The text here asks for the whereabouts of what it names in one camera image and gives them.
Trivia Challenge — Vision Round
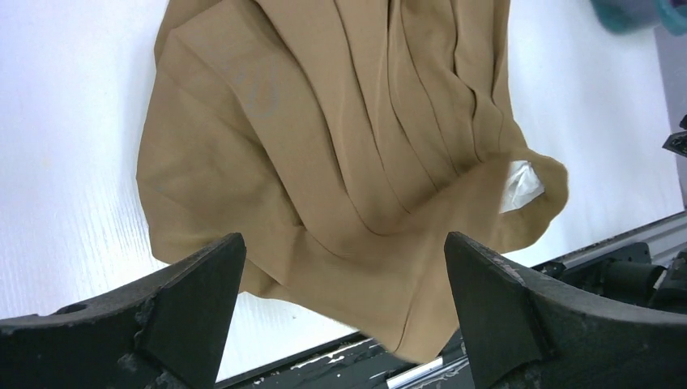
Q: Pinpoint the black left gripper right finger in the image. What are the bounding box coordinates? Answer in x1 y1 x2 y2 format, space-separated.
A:
444 232 686 388

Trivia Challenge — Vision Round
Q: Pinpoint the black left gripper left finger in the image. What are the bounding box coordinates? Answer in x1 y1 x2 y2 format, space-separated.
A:
1 233 246 388

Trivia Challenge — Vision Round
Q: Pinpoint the tan brown pleated skirt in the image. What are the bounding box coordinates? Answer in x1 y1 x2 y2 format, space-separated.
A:
137 1 569 363

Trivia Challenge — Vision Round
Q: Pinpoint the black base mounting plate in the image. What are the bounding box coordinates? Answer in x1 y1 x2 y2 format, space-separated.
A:
220 242 686 388

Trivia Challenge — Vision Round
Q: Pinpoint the teal plastic bin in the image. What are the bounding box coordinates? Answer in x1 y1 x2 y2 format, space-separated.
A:
590 0 686 36

